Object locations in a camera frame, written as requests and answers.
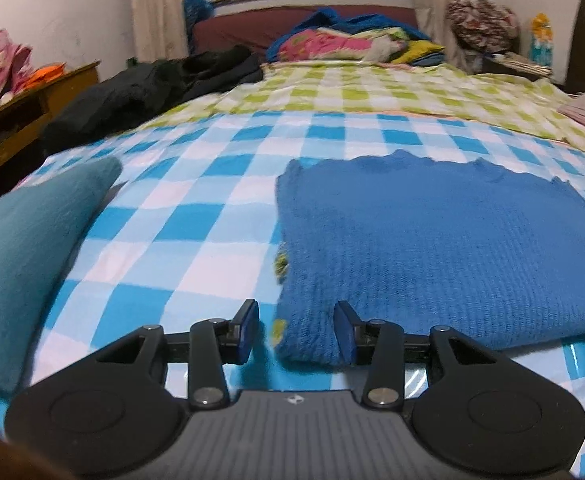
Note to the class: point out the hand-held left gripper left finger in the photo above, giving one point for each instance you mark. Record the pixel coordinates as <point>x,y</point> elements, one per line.
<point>247,330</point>

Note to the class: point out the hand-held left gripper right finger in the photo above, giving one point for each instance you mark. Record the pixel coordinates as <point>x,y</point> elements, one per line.
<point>342,330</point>

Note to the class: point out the blue striped knit sweater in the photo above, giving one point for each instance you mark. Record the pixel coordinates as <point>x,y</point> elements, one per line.
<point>422,240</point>

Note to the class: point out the blue checked bed sheet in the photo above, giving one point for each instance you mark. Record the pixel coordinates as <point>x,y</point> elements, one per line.
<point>197,185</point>

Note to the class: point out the teal folded cloth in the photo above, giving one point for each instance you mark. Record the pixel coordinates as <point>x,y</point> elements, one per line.
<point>22,260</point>

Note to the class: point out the green checked bed sheet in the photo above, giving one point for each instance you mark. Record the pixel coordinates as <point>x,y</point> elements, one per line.
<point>372,90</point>

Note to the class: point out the black jacket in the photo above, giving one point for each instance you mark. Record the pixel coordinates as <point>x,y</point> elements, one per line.
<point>137,90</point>

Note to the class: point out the pink floral quilt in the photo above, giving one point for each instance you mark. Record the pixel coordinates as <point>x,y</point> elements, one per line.
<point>322,45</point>

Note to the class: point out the yellow pillow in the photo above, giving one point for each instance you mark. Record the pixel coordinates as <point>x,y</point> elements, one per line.
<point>420,52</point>

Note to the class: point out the maroon headboard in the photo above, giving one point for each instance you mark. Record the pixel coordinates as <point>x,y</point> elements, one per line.
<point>242,27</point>

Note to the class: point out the pile of colourful bedding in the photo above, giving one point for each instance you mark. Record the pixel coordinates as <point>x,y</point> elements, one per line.
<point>362,22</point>

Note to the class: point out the wooden desk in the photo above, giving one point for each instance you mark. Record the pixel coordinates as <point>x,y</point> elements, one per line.
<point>32,105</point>

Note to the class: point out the stack of papers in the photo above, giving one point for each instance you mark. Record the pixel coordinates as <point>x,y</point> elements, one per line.
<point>520,65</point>

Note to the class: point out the orange bag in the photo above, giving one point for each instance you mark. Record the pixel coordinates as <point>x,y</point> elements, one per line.
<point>42,76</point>

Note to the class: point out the teal fuzzy cloth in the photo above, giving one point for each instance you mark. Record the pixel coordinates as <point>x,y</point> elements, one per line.
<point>196,7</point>

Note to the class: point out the floral cloth bundle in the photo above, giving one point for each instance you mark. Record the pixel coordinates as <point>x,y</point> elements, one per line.
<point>480,22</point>

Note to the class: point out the cream curtain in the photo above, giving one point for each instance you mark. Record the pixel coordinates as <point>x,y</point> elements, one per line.
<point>435,0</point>
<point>157,5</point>

